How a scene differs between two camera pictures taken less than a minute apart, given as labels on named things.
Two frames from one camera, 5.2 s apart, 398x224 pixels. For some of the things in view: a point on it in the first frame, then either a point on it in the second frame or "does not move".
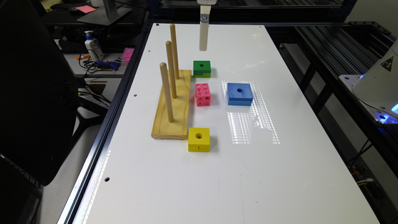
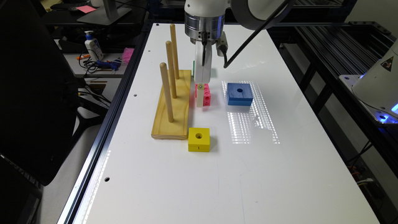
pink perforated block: x=203 y=94 does not move
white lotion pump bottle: x=94 y=46 does not move
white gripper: x=205 y=8 → x=202 y=71
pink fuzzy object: x=127 y=55 does not move
